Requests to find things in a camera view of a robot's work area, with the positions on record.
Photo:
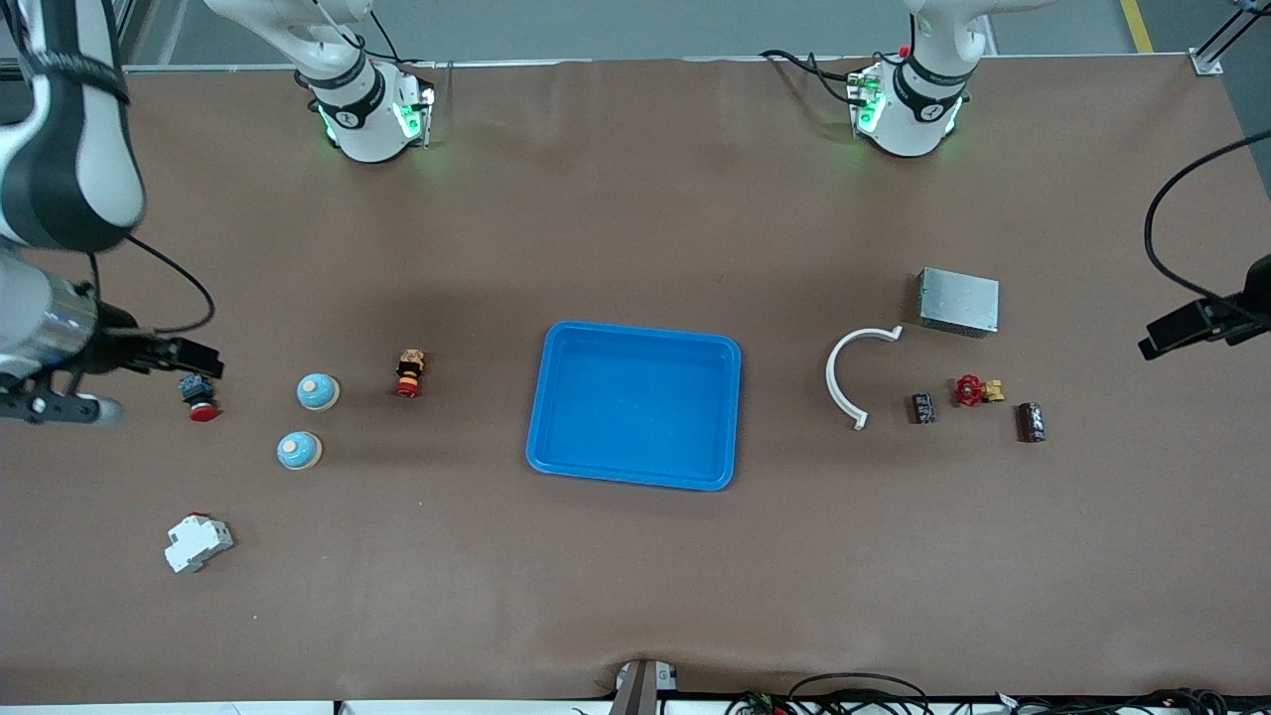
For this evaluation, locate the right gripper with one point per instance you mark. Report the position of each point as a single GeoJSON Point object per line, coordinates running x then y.
{"type": "Point", "coordinates": [123, 352]}

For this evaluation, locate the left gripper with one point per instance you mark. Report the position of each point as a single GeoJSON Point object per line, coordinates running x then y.
{"type": "Point", "coordinates": [1240, 313]}

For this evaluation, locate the blue bell with cream button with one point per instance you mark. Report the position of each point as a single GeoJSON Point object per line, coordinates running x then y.
{"type": "Point", "coordinates": [298, 450]}
{"type": "Point", "coordinates": [318, 391]}

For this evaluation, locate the dark rectangular relay block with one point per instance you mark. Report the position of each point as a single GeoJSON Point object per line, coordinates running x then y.
{"type": "Point", "coordinates": [1031, 422]}

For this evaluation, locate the small black terminal block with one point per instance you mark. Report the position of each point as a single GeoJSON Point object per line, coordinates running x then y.
{"type": "Point", "coordinates": [923, 408]}

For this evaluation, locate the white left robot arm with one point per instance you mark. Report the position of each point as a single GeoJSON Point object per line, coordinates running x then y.
{"type": "Point", "coordinates": [909, 109]}

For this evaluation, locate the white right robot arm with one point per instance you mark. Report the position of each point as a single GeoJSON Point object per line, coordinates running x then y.
{"type": "Point", "coordinates": [70, 149]}

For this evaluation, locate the blue plastic tray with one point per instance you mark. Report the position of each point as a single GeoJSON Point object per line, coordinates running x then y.
{"type": "Point", "coordinates": [635, 437]}

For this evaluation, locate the red push button black body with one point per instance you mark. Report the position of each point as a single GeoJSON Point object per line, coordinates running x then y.
{"type": "Point", "coordinates": [199, 395]}

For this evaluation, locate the white circuit breaker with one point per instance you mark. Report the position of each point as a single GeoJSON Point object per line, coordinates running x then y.
{"type": "Point", "coordinates": [197, 544]}

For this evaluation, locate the red handwheel brass valve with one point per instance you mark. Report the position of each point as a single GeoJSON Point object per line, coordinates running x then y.
{"type": "Point", "coordinates": [970, 390]}

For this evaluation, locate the red yellow emergency stop button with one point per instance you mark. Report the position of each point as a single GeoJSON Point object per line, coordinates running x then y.
{"type": "Point", "coordinates": [409, 372]}

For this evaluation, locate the grey metal box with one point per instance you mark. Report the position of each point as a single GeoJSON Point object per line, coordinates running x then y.
{"type": "Point", "coordinates": [958, 303]}

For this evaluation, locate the white curved plastic clamp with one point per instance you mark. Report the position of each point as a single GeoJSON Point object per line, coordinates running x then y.
{"type": "Point", "coordinates": [832, 382]}

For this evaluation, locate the aluminium frame post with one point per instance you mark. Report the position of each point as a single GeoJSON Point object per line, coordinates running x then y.
{"type": "Point", "coordinates": [1207, 63]}
{"type": "Point", "coordinates": [121, 20]}

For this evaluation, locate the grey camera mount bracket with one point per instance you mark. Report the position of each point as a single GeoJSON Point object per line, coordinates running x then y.
{"type": "Point", "coordinates": [640, 690]}

